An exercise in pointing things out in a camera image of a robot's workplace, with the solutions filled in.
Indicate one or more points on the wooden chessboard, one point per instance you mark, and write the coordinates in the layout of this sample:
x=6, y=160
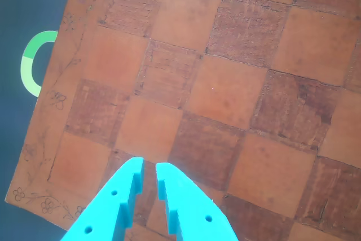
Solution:
x=225, y=83

